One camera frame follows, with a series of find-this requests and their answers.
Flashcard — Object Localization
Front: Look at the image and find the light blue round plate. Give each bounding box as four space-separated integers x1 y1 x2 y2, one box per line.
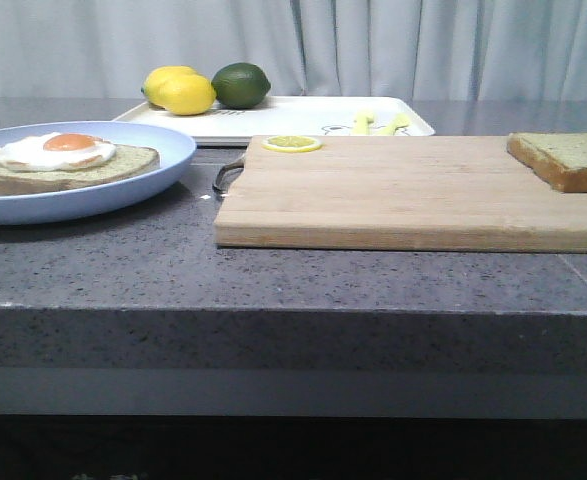
0 121 197 225

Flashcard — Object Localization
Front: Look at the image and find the bread slice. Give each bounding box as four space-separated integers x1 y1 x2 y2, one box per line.
506 132 587 193
0 145 160 196

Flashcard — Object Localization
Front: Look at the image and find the fried egg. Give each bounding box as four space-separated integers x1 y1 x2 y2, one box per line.
0 132 117 172

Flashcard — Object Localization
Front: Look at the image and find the white rectangular tray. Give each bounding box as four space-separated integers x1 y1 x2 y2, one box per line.
116 96 435 147

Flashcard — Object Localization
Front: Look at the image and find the lemon slice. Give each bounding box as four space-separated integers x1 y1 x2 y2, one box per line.
261 135 323 153

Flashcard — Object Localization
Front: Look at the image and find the wooden cutting board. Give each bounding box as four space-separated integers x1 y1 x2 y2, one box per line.
214 136 587 253

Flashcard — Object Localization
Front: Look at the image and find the green lime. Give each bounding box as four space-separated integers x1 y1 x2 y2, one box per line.
211 62 271 109

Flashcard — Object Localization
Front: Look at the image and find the front yellow lemon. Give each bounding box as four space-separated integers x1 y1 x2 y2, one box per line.
156 74 216 116

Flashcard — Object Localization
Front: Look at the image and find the yellow lemon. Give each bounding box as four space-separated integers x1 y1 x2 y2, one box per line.
141 65 197 106
156 74 216 116

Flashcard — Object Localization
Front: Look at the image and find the white curtain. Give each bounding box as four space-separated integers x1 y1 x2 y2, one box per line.
0 1 587 101

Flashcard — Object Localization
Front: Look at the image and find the rear yellow lemon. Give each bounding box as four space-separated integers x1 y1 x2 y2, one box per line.
141 65 197 106

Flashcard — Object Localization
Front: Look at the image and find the metal cutting board handle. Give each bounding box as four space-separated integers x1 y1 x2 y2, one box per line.
212 154 245 197

